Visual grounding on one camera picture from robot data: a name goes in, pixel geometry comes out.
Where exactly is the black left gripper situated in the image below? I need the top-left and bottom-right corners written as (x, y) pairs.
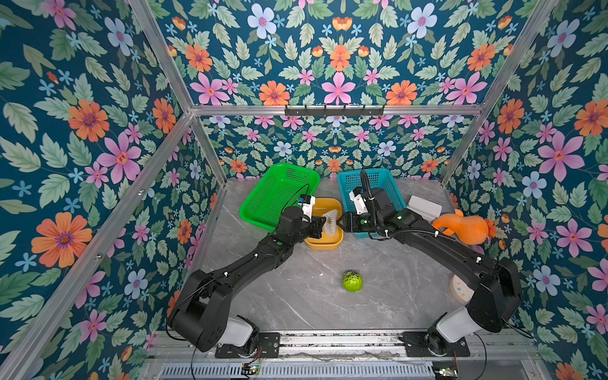
top-left (287, 216), bottom-right (327, 248)

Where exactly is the white foam net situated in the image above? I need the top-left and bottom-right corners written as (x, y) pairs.
top-left (322, 209), bottom-right (339, 237)

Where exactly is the dark speckled custard apple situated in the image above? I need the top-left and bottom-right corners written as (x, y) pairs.
top-left (342, 271), bottom-right (364, 293)

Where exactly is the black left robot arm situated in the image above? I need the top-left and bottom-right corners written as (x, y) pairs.
top-left (167, 206), bottom-right (327, 357)

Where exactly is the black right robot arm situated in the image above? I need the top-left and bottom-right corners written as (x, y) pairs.
top-left (337, 186), bottom-right (523, 355)

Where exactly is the yellow plastic tub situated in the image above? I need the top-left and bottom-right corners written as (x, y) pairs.
top-left (305, 198), bottom-right (344, 251)

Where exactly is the teal plastic basket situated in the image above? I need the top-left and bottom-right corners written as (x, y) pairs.
top-left (337, 169), bottom-right (406, 240)

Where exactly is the green plastic basket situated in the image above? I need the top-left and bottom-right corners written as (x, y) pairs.
top-left (239, 163), bottom-right (321, 231)

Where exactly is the white rectangular box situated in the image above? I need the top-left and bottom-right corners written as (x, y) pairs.
top-left (407, 196), bottom-right (443, 222)

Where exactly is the orange toy duck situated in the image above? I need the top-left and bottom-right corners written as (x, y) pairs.
top-left (432, 213), bottom-right (490, 245)

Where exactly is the round beige clock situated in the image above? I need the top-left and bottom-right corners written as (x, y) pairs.
top-left (450, 275), bottom-right (473, 305)

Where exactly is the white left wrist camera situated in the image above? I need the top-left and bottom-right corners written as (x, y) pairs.
top-left (298, 194), bottom-right (316, 222)

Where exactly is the black wall hook rack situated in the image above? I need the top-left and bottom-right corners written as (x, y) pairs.
top-left (283, 104), bottom-right (385, 118)

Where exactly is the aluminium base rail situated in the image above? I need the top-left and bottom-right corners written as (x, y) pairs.
top-left (139, 329), bottom-right (551, 379)

